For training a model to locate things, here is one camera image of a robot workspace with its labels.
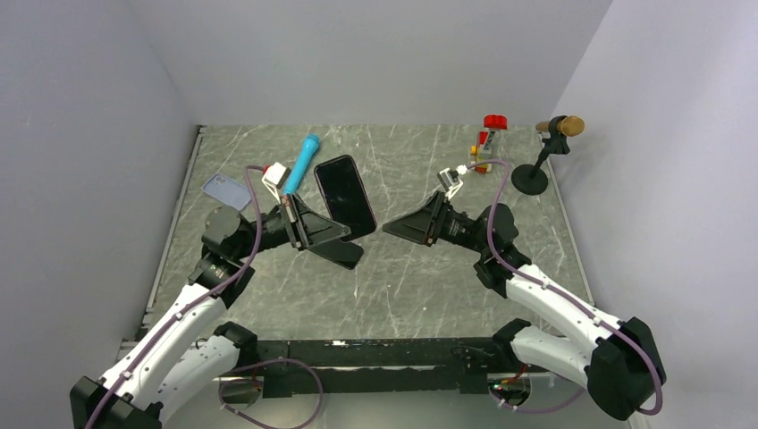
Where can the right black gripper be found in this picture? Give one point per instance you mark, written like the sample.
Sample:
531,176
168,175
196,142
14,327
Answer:
425,224

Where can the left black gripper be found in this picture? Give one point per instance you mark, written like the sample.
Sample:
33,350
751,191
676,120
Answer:
307,228

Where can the purple phone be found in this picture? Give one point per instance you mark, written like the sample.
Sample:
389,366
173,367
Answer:
344,195

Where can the blue toy microphone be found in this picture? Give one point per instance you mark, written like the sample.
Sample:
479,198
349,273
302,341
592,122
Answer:
310,145

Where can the lilac phone case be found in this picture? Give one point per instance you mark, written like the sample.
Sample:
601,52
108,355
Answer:
227,191

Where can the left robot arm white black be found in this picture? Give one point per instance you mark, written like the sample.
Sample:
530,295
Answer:
164,370

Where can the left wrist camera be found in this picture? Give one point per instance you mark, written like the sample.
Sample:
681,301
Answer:
274,178

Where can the colourful toy brick stack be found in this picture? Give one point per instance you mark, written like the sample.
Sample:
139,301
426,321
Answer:
483,148

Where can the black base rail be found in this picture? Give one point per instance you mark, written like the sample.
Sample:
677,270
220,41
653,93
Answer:
467,365

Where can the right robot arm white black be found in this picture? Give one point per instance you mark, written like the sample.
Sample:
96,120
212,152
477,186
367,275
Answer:
615,361

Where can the black smartphone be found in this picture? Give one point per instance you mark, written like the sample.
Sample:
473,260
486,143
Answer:
342,253

